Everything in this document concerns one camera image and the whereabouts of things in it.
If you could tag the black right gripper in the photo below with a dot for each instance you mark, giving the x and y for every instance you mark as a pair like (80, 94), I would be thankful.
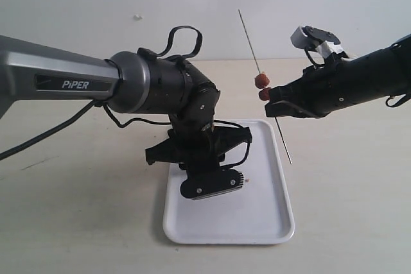
(317, 93)

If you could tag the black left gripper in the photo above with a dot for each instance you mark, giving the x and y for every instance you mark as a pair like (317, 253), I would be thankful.
(197, 145)

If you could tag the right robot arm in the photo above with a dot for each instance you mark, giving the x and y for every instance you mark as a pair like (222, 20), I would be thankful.
(383, 73)

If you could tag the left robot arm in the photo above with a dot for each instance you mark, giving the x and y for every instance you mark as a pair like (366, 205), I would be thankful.
(127, 83)

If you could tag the white rectangular plastic tray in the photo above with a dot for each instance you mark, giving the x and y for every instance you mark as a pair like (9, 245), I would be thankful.
(259, 213)

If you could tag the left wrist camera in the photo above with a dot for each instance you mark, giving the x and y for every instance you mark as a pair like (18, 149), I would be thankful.
(212, 184)

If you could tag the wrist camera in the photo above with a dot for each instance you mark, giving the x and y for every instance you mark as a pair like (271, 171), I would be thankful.
(325, 43)
(212, 184)

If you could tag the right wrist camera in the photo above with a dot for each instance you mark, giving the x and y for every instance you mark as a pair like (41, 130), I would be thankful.
(325, 43)

